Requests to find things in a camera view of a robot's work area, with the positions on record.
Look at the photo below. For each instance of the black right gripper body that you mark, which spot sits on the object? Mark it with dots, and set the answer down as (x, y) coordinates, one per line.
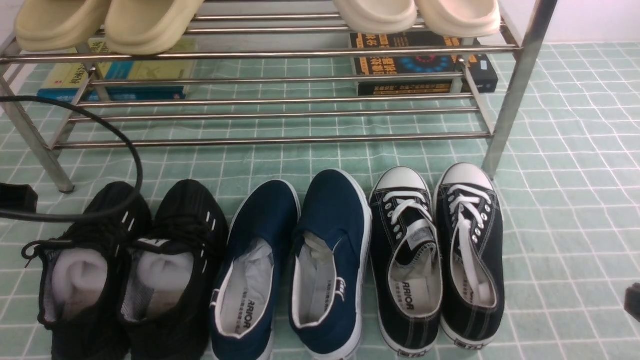
(632, 301)

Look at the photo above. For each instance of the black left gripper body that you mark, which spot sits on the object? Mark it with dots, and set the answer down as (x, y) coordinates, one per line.
(19, 198)

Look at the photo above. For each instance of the navy slip-on shoe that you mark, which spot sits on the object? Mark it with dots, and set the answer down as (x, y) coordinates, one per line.
(243, 304)
(331, 246)

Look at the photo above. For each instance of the stainless steel shoe rack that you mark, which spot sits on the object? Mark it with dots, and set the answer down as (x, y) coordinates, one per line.
(48, 127)

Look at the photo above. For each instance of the black knit sneaker left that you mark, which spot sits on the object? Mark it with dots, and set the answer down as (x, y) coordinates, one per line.
(84, 271)

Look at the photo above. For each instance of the black knit sneaker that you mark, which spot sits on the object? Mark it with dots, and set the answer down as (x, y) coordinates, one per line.
(165, 303)
(84, 271)

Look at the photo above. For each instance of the yellow blue book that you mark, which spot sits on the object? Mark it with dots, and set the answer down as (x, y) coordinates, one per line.
(65, 79)

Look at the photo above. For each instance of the beige slipper far left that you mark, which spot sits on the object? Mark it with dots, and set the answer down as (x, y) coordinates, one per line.
(56, 25)

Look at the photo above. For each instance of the beige slipper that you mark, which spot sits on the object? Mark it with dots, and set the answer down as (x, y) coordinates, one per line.
(148, 27)
(56, 25)

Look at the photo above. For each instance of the green checkered floor mat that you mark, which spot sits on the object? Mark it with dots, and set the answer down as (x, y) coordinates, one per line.
(568, 184)

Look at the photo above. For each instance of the black knit sneaker right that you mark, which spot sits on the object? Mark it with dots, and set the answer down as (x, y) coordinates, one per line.
(165, 303)

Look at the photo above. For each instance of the black canvas lace-up right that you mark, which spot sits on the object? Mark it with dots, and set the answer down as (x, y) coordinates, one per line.
(469, 219)

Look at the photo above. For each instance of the black canvas lace-up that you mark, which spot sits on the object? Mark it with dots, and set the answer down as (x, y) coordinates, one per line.
(406, 262)
(469, 219)

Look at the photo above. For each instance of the black canvas lace-up left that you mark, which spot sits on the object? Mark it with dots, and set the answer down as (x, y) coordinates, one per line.
(406, 262)

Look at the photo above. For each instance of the cream slipper far right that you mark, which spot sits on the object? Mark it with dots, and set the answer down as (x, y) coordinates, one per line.
(461, 18)

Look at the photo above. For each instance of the cream slipper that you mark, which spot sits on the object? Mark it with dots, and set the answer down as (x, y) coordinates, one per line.
(375, 17)
(461, 18)

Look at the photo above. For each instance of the black orange book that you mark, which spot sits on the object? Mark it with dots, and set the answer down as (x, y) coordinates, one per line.
(481, 69)

